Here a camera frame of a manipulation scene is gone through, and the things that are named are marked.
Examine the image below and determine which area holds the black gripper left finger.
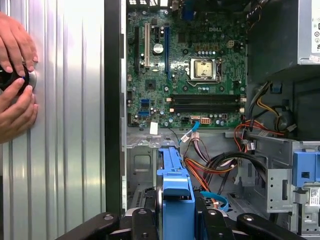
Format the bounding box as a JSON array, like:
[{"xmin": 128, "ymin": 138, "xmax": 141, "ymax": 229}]
[{"xmin": 56, "ymin": 207, "xmax": 160, "ymax": 240}]

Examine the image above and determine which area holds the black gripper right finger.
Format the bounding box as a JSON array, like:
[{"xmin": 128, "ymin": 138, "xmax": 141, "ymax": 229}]
[{"xmin": 194, "ymin": 191, "xmax": 301, "ymax": 240}]

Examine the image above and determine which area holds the hard disk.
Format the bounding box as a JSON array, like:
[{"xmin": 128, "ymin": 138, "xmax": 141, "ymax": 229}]
[{"xmin": 154, "ymin": 146, "xmax": 201, "ymax": 240}]

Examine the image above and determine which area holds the orange red power wire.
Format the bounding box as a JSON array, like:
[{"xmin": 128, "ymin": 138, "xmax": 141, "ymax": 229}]
[{"xmin": 183, "ymin": 158, "xmax": 238, "ymax": 213}]

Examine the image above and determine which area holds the light blue SATA wire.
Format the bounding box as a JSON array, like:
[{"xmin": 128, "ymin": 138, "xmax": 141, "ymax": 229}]
[{"xmin": 177, "ymin": 119, "xmax": 229, "ymax": 213}]

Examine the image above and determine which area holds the round black tool blue ring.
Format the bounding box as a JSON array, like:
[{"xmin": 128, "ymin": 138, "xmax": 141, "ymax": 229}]
[{"xmin": 0, "ymin": 63, "xmax": 38, "ymax": 95}]

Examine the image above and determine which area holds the grey perforated disk bay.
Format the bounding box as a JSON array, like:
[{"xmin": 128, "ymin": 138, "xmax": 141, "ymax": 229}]
[{"xmin": 126, "ymin": 139, "xmax": 253, "ymax": 221}]

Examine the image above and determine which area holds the person's right hand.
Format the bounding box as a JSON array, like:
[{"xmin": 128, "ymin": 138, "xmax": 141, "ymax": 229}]
[{"xmin": 0, "ymin": 78, "xmax": 39, "ymax": 145}]

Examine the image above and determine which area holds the person's left hand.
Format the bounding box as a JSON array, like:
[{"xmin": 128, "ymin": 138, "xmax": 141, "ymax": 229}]
[{"xmin": 0, "ymin": 11, "xmax": 39, "ymax": 73}]

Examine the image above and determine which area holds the grey metal drive cage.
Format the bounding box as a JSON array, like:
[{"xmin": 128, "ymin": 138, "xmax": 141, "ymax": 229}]
[{"xmin": 237, "ymin": 133, "xmax": 320, "ymax": 240}]

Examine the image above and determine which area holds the blue drive latch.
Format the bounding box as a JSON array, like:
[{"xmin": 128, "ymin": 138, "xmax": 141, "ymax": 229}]
[{"xmin": 292, "ymin": 149, "xmax": 320, "ymax": 188}]

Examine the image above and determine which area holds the black RAM slot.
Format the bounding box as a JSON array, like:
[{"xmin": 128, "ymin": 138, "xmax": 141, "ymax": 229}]
[
  {"xmin": 171, "ymin": 93, "xmax": 247, "ymax": 99},
  {"xmin": 169, "ymin": 108, "xmax": 247, "ymax": 113},
  {"xmin": 169, "ymin": 104, "xmax": 247, "ymax": 109},
  {"xmin": 171, "ymin": 98, "xmax": 247, "ymax": 103}
]

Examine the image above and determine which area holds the round grey speaker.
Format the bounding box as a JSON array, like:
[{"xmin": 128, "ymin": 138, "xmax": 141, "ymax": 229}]
[{"xmin": 274, "ymin": 109, "xmax": 298, "ymax": 133}]

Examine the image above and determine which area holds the black PC case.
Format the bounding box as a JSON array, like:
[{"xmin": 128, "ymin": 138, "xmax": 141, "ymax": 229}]
[{"xmin": 103, "ymin": 0, "xmax": 320, "ymax": 240}]

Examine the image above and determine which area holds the CPU socket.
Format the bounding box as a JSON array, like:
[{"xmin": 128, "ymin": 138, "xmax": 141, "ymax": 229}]
[{"xmin": 187, "ymin": 57, "xmax": 224, "ymax": 84}]

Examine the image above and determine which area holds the silver CPU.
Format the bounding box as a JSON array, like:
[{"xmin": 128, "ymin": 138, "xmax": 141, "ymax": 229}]
[{"xmin": 194, "ymin": 61, "xmax": 216, "ymax": 78}]

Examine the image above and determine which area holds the blue expansion slot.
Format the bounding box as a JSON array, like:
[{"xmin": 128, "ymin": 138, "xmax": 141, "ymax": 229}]
[{"xmin": 164, "ymin": 26, "xmax": 172, "ymax": 81}]

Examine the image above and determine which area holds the long black expansion slot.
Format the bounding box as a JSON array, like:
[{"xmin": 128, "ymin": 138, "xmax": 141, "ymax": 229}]
[{"xmin": 134, "ymin": 26, "xmax": 140, "ymax": 75}]

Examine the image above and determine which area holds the silver coin battery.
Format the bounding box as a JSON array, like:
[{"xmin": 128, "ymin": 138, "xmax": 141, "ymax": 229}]
[{"xmin": 152, "ymin": 42, "xmax": 165, "ymax": 55}]

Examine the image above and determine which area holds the green motherboard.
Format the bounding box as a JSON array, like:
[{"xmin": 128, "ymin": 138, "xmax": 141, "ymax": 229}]
[{"xmin": 126, "ymin": 7, "xmax": 249, "ymax": 129}]

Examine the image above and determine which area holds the white expansion slot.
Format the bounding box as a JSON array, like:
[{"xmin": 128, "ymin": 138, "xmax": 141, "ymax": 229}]
[{"xmin": 144, "ymin": 22, "xmax": 151, "ymax": 70}]

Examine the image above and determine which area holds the blue VGA port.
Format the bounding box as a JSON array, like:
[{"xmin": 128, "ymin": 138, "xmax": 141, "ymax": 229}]
[{"xmin": 181, "ymin": 6, "xmax": 196, "ymax": 21}]

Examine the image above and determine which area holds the grey power supply unit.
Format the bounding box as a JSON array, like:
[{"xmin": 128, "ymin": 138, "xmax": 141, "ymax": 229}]
[{"xmin": 247, "ymin": 0, "xmax": 320, "ymax": 82}]

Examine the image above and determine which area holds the black cable bundle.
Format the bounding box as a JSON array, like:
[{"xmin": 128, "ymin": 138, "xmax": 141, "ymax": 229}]
[{"xmin": 203, "ymin": 151, "xmax": 267, "ymax": 198}]

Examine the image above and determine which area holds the purple grey wire bundle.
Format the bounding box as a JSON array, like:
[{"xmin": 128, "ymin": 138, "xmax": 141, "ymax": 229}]
[{"xmin": 188, "ymin": 131, "xmax": 212, "ymax": 165}]

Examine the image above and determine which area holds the red orange wire bundle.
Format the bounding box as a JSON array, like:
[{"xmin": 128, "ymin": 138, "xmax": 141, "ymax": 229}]
[{"xmin": 234, "ymin": 119, "xmax": 287, "ymax": 152}]

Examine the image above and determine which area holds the yellow black wire bundle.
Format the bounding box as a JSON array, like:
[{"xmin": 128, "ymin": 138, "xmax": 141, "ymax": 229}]
[{"xmin": 246, "ymin": 81, "xmax": 297, "ymax": 132}]

